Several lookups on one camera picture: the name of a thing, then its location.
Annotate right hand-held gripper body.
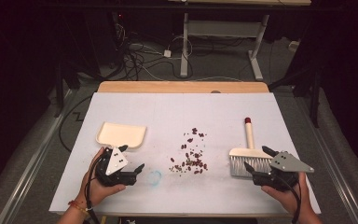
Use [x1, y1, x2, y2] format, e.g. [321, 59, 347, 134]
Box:
[251, 150, 315, 192]

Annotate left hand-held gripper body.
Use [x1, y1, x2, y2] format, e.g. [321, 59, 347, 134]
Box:
[94, 147, 138, 188]

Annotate cream plastic dustpan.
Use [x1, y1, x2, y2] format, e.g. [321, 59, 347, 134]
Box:
[95, 121, 148, 150]

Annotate cream hand brush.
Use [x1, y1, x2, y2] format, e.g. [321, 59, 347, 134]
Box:
[228, 117, 275, 179]

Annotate person's left hand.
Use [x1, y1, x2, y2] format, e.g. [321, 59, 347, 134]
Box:
[79, 147, 127, 209]

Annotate person's right hand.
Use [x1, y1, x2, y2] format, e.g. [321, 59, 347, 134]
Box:
[260, 172, 312, 217]

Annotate scattered dark red beans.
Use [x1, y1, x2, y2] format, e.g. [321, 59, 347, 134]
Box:
[168, 126, 210, 176]

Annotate white table cover sheet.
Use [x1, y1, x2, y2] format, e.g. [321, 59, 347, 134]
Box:
[48, 91, 322, 217]

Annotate black stand leg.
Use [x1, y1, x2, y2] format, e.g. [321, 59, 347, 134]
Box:
[53, 61, 66, 119]
[310, 70, 324, 129]

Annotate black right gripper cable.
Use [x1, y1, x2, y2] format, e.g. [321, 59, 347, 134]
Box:
[275, 175, 303, 224]

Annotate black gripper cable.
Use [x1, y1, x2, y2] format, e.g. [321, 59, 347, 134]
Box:
[275, 175, 303, 224]
[83, 154, 105, 224]

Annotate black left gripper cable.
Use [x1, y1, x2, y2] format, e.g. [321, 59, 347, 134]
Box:
[83, 154, 105, 224]

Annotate aluminium frame rail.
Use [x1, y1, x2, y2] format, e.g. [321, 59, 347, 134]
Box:
[297, 102, 358, 224]
[0, 88, 77, 224]

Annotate orange thread bracelet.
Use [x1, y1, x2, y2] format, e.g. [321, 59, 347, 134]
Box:
[67, 199, 90, 216]

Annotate black floor cable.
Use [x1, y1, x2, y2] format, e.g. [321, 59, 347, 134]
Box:
[58, 94, 94, 154]

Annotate tangle of floor cables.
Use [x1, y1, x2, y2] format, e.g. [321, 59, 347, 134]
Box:
[110, 22, 195, 82]

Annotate white metal frame desk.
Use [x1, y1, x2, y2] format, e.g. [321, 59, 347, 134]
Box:
[167, 0, 312, 81]

